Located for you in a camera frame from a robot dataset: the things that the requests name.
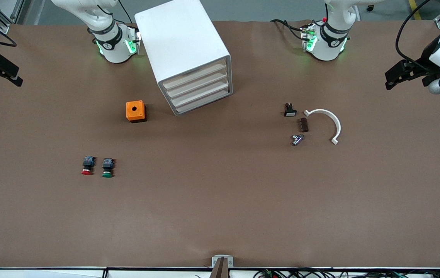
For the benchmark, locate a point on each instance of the silver metal switch part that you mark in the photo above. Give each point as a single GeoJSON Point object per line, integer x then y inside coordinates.
{"type": "Point", "coordinates": [297, 139]}

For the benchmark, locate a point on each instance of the green push button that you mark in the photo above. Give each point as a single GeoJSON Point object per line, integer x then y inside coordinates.
{"type": "Point", "coordinates": [107, 168]}

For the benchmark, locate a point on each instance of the white table edge rail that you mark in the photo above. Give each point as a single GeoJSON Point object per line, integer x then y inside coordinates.
{"type": "Point", "coordinates": [42, 273]}

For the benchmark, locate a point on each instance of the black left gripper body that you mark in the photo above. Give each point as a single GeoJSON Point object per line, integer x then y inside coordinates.
{"type": "Point", "coordinates": [425, 63]}

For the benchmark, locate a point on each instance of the grey metal mounting bracket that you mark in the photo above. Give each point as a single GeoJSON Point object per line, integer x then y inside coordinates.
{"type": "Point", "coordinates": [216, 259]}

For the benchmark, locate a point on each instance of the red push button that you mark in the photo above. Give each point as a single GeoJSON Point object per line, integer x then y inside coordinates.
{"type": "Point", "coordinates": [87, 166]}

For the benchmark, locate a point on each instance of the brown terminal block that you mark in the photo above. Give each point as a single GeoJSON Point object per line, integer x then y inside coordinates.
{"type": "Point", "coordinates": [304, 125]}

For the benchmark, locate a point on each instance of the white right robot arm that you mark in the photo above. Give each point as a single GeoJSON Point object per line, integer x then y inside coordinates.
{"type": "Point", "coordinates": [111, 50]}

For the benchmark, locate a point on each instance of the white curved bracket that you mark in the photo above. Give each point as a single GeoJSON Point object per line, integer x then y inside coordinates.
{"type": "Point", "coordinates": [333, 119]}

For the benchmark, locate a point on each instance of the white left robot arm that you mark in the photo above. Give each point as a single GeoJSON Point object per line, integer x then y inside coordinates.
{"type": "Point", "coordinates": [330, 50]}

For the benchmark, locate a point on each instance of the orange box with hole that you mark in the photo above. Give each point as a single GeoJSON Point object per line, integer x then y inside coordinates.
{"type": "Point", "coordinates": [138, 110]}

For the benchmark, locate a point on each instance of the small black switch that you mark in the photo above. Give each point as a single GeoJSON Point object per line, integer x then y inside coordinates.
{"type": "Point", "coordinates": [290, 111]}

